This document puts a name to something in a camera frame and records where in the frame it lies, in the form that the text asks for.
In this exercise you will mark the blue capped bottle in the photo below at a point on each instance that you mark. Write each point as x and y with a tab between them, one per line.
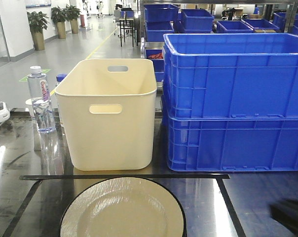
60	77

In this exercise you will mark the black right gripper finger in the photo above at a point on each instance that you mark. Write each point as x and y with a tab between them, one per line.
285	212

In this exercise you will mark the large blue crate upper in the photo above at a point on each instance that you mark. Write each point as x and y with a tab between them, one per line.
216	76

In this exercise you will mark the large blue crate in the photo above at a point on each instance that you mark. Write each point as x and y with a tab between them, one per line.
216	76
230	145

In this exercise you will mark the potted plant gold pot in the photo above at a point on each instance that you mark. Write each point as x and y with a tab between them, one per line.
37	23

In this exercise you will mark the cream plastic bin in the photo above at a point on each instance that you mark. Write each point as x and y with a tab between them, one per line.
108	110

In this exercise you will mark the white paper cup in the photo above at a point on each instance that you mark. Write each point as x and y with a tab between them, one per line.
29	106

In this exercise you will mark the beige plate with black rim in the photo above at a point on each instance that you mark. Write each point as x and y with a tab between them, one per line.
124	207

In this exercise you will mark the large blue crate lower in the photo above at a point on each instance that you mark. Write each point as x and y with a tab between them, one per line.
230	145

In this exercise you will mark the clear water bottle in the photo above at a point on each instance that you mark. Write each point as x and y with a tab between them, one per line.
41	101

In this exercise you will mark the small blue crate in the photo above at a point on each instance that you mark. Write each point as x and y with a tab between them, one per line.
195	21

